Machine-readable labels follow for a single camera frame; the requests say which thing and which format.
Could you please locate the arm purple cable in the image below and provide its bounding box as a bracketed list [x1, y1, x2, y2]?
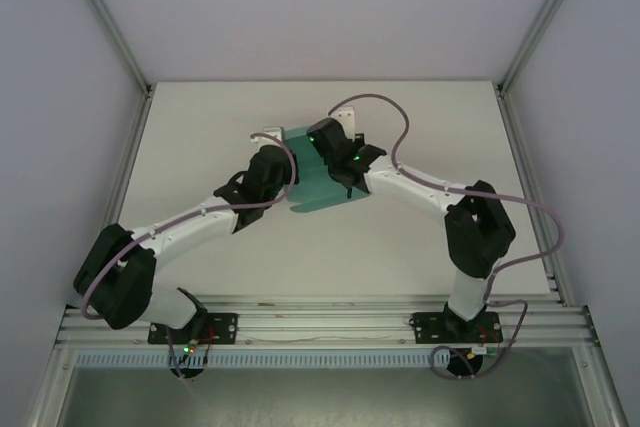
[81, 131, 301, 382]
[327, 93, 564, 381]

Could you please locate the aluminium frame post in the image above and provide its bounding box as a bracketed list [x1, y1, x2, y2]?
[62, 0, 154, 97]
[496, 0, 595, 94]

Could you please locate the white slotted cable duct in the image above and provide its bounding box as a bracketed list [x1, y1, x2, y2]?
[74, 351, 451, 369]

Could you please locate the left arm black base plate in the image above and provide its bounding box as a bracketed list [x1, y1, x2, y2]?
[147, 312, 239, 347]

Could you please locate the teal paper box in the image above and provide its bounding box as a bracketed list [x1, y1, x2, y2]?
[282, 125, 372, 216]

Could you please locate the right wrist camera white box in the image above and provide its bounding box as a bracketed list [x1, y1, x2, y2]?
[327, 103, 357, 139]

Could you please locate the aluminium table side rail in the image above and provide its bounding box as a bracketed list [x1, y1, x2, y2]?
[494, 86, 570, 307]
[81, 91, 154, 307]

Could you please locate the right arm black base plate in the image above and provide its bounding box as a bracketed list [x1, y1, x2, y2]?
[407, 311, 504, 346]

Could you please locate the aluminium mounting rail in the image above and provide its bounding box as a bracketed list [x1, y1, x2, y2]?
[54, 294, 599, 349]

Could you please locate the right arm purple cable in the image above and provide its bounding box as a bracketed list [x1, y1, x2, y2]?
[327, 93, 564, 381]

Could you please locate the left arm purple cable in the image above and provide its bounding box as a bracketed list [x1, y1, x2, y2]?
[81, 131, 301, 382]

